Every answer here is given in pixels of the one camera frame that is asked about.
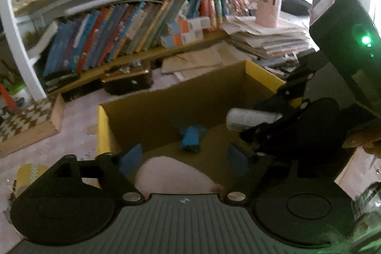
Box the yellow cardboard box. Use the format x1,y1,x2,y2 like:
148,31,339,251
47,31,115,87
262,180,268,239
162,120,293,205
97,60,303,160

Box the black cloth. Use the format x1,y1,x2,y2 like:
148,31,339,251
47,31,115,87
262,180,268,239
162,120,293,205
281,0,313,16

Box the pink plush toy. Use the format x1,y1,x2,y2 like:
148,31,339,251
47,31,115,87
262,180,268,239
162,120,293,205
135,156,224,199

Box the clear glass jar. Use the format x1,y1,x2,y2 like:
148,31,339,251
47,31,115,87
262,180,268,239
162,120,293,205
351,183,381,246

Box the grey striped cylinder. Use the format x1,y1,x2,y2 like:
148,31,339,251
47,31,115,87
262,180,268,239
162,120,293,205
226,108,283,131

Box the pink pen holder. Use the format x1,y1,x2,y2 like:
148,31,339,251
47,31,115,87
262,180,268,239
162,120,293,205
256,0,282,28

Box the stack of papers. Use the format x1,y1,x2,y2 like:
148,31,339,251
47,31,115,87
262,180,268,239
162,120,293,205
222,14,312,70

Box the red capped bottle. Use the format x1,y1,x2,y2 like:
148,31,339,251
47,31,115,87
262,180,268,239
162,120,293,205
0,84,16,112

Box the white wooden bookshelf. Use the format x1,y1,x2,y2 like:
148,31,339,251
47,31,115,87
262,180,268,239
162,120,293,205
0,0,268,103

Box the checkered chess box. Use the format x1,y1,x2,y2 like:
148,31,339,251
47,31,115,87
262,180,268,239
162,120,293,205
0,93,65,157

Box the dark brown case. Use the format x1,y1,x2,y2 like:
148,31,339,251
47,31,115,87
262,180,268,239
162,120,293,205
101,62,152,95

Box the pink checked tablecloth desktop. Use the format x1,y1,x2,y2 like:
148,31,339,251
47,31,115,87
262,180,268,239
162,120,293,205
0,64,376,239

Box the person's right hand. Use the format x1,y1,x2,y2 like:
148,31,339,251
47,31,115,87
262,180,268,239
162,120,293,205
342,120,381,159

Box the green and white jar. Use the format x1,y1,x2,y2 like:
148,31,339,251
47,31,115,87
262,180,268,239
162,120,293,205
7,87,31,106

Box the small orange and white box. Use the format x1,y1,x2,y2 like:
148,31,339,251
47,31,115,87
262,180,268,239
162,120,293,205
161,34,184,49
187,17,211,31
167,20,190,35
181,30,205,45

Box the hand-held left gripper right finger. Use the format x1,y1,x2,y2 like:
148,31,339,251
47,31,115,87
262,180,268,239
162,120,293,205
223,143,298,205

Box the brown paper envelopes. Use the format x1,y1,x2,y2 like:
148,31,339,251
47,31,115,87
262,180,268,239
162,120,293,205
162,45,236,82

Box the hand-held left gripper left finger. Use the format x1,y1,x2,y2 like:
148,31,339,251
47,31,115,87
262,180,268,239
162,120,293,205
45,143,145,206

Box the long row of leaning books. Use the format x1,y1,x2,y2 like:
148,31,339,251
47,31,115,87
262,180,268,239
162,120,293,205
42,0,227,80

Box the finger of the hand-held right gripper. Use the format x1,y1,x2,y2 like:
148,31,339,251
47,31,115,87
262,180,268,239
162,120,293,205
254,62,316,118
240,117,298,154

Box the small blue toy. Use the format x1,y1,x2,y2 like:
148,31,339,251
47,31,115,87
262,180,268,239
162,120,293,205
179,126,206,152

